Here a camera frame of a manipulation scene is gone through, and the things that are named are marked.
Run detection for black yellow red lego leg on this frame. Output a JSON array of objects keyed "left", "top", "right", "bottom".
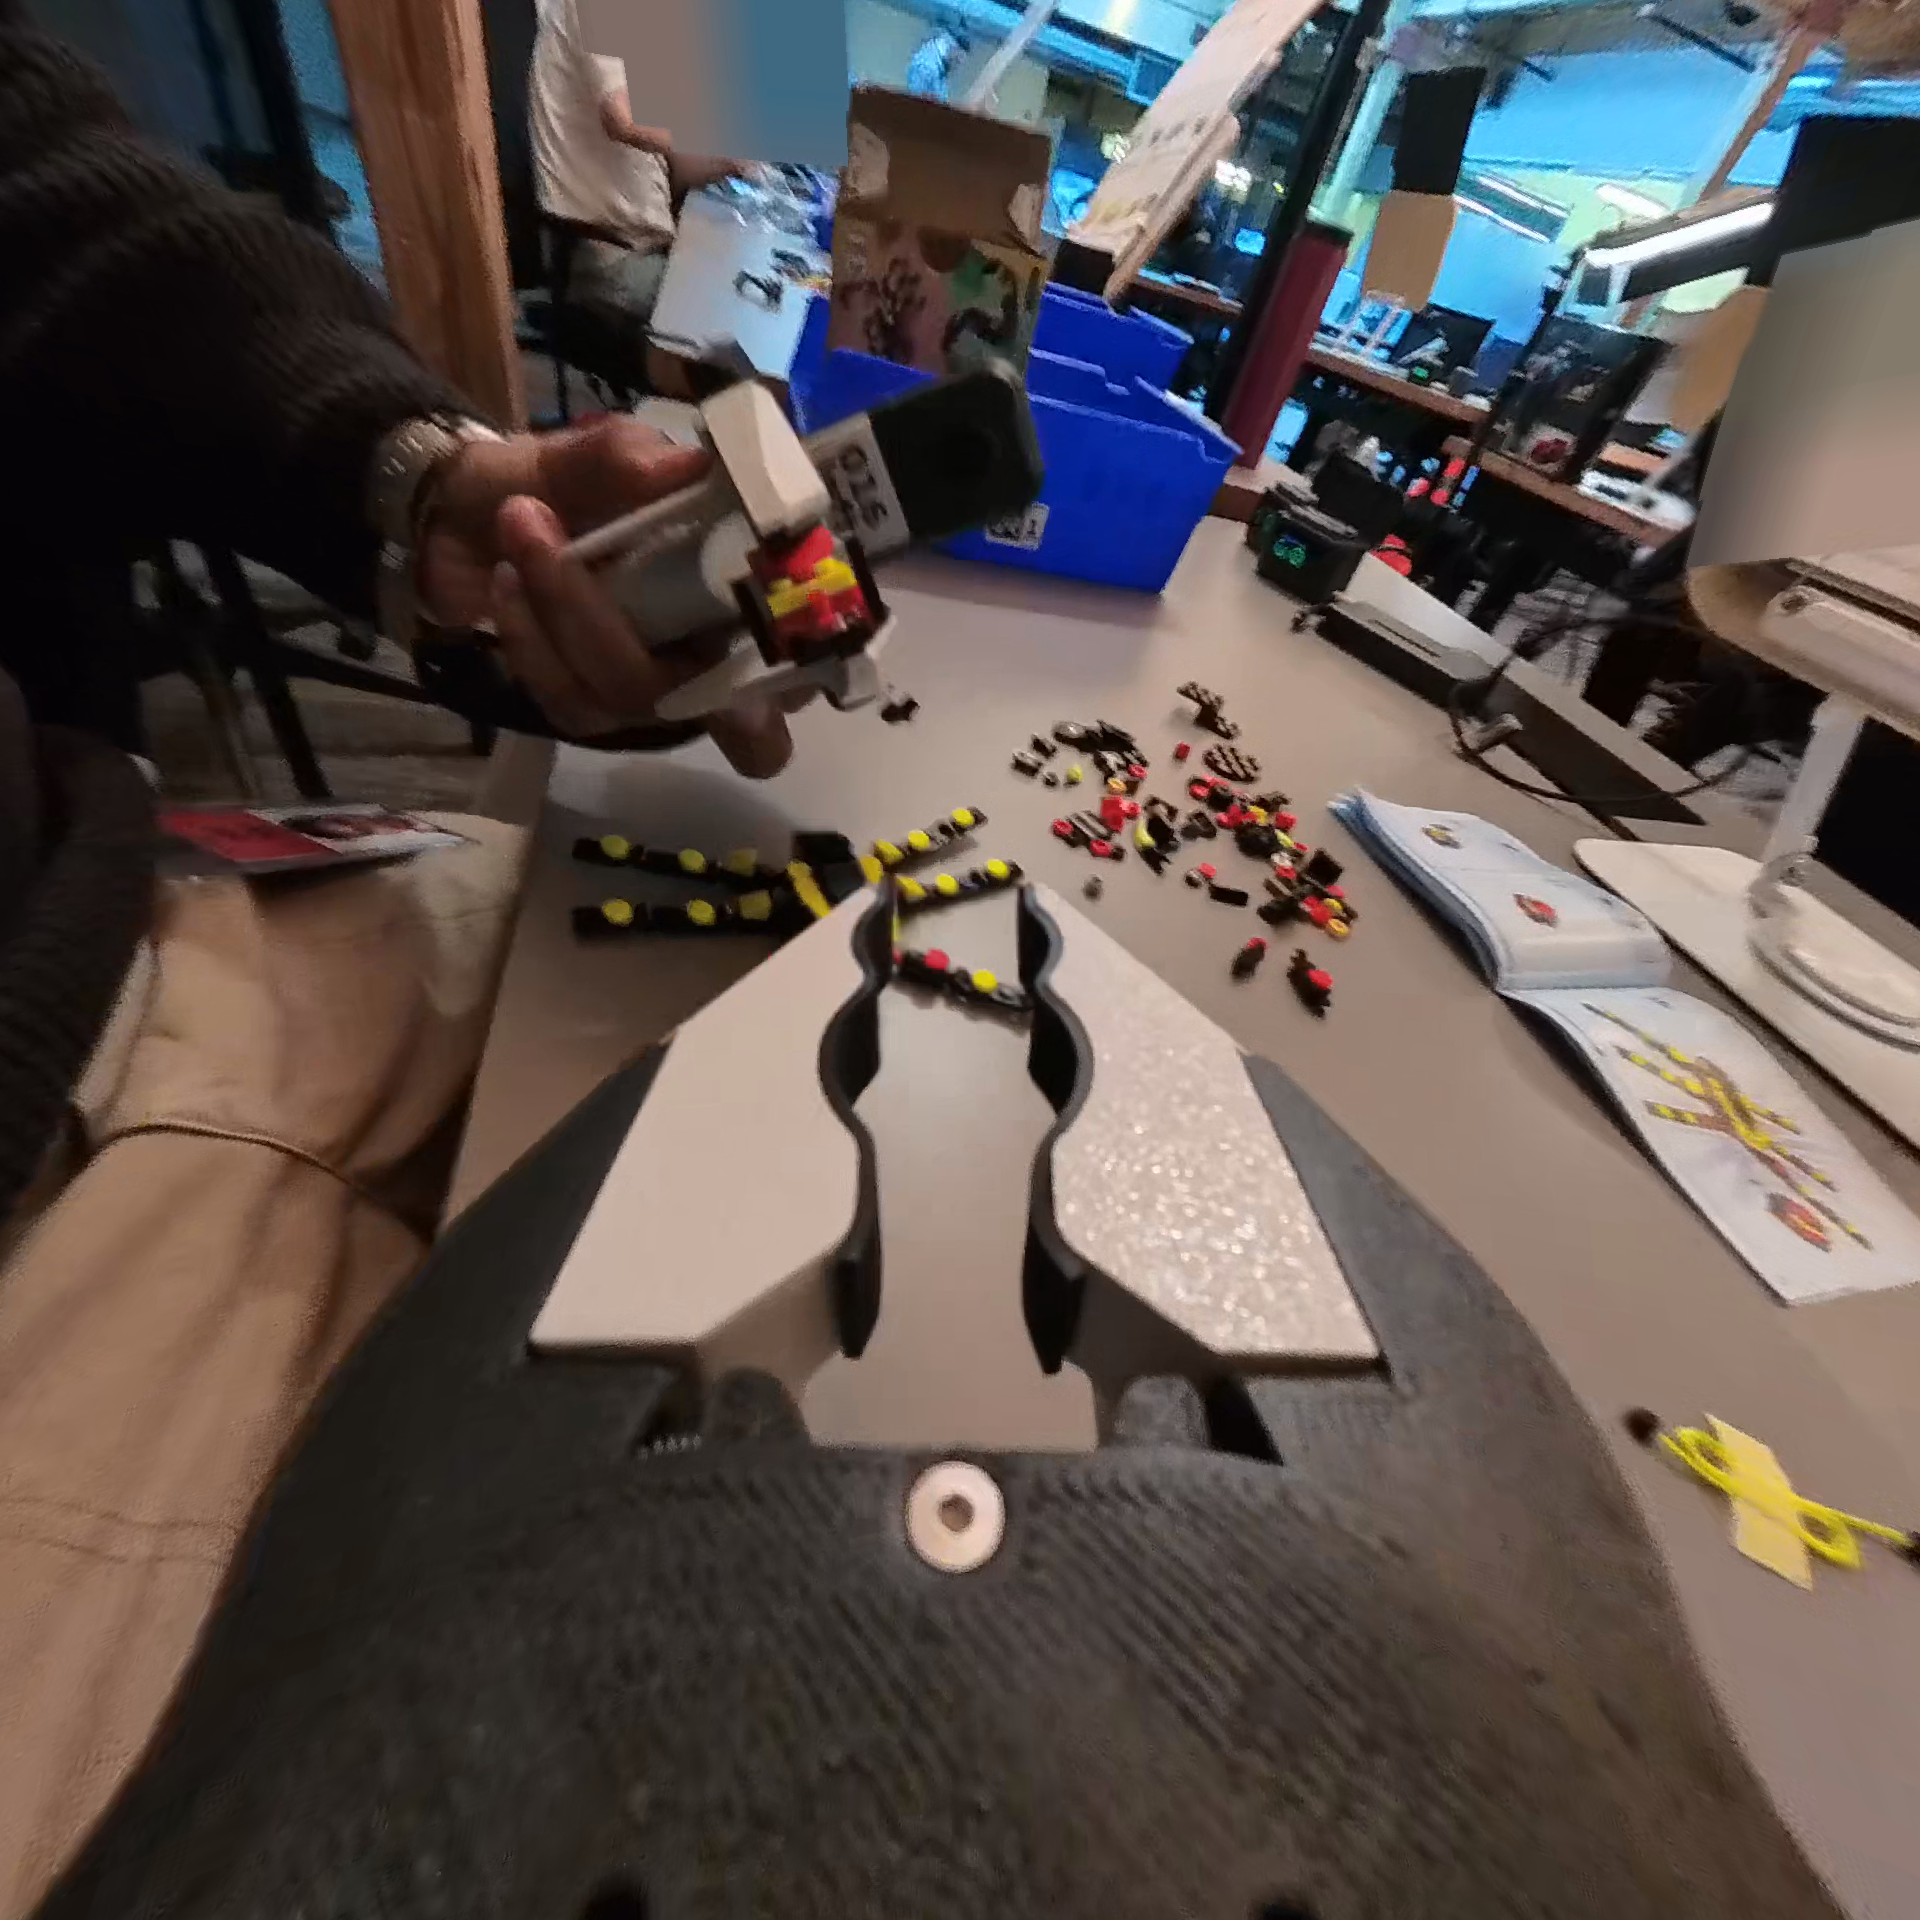
[{"left": 894, "top": 946, "right": 1043, "bottom": 1013}]

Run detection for black flat box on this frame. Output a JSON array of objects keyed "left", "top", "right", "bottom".
[{"left": 1323, "top": 593, "right": 1516, "bottom": 712}]

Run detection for background wooden workbench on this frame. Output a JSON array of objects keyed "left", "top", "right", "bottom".
[{"left": 1304, "top": 342, "right": 1695, "bottom": 553}]

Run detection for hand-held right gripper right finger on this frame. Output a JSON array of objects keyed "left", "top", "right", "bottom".
[{"left": 1015, "top": 886, "right": 1383, "bottom": 1380}]

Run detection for yellow black striped lego piece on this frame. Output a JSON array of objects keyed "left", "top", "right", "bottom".
[{"left": 782, "top": 834, "right": 886, "bottom": 930}]

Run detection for black red pole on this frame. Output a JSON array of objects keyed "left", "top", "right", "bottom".
[{"left": 1216, "top": 0, "right": 1388, "bottom": 473}]

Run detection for wooden post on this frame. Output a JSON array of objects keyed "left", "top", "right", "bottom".
[{"left": 320, "top": 0, "right": 527, "bottom": 435}]

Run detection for yellow cord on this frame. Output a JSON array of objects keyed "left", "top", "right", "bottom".
[{"left": 1621, "top": 1411, "right": 1920, "bottom": 1579}]

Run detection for tilted cardboard sheet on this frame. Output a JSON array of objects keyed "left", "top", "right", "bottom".
[{"left": 1064, "top": 0, "right": 1331, "bottom": 302}]

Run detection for black cable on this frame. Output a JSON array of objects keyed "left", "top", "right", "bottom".
[{"left": 1437, "top": 658, "right": 1759, "bottom": 814}]

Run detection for person's black sweater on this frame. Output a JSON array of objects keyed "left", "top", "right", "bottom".
[{"left": 0, "top": 658, "right": 162, "bottom": 1226}]

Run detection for red printed leaflet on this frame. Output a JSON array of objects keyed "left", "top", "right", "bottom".
[{"left": 162, "top": 802, "right": 469, "bottom": 880}]

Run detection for printed cardboard box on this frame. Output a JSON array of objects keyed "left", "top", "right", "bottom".
[{"left": 828, "top": 79, "right": 1057, "bottom": 377}]

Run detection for beige tape strip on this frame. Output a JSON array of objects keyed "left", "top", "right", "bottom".
[{"left": 1703, "top": 1416, "right": 1870, "bottom": 1593}]

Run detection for pile of loose lego pieces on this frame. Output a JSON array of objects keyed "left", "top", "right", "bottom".
[{"left": 1006, "top": 680, "right": 1370, "bottom": 1022}]

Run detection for person's left forearm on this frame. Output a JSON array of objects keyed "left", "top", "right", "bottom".
[{"left": 0, "top": 16, "right": 483, "bottom": 701}]

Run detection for blue plastic bin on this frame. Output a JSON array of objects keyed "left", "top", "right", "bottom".
[
  {"left": 782, "top": 342, "right": 1238, "bottom": 600},
  {"left": 1035, "top": 281, "right": 1199, "bottom": 394}
]

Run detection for white lamp bar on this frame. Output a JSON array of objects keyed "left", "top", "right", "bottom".
[{"left": 1561, "top": 195, "right": 1779, "bottom": 315}]

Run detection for grey background table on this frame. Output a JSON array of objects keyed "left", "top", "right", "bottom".
[{"left": 644, "top": 187, "right": 836, "bottom": 382}]

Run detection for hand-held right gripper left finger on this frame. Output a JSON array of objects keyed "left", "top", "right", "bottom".
[{"left": 527, "top": 886, "right": 906, "bottom": 1380}]

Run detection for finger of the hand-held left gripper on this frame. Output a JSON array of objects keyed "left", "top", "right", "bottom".
[
  {"left": 697, "top": 377, "right": 828, "bottom": 537},
  {"left": 659, "top": 638, "right": 894, "bottom": 726}
]

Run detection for silver wristwatch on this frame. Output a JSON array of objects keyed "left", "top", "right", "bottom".
[{"left": 368, "top": 409, "right": 503, "bottom": 559}]

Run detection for black device with green light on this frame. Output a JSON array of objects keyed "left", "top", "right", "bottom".
[{"left": 1249, "top": 477, "right": 1379, "bottom": 610}]

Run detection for red black yellow lego body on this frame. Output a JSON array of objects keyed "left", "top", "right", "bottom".
[{"left": 741, "top": 519, "right": 886, "bottom": 671}]

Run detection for black metal chair frame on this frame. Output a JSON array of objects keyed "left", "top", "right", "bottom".
[{"left": 124, "top": 526, "right": 503, "bottom": 808}]

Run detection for lego instruction booklet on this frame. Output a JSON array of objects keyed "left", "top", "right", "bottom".
[{"left": 1331, "top": 786, "right": 1920, "bottom": 1307}]

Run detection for white computer monitor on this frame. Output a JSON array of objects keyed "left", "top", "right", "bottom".
[{"left": 1690, "top": 115, "right": 1920, "bottom": 593}]

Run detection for white monitor stand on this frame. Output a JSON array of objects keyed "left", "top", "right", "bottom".
[{"left": 1569, "top": 544, "right": 1920, "bottom": 1159}]

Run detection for person's beige trousers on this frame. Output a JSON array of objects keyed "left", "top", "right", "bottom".
[{"left": 0, "top": 814, "right": 559, "bottom": 1920}]

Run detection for person's left hand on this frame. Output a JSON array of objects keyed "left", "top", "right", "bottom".
[{"left": 406, "top": 420, "right": 798, "bottom": 786}]

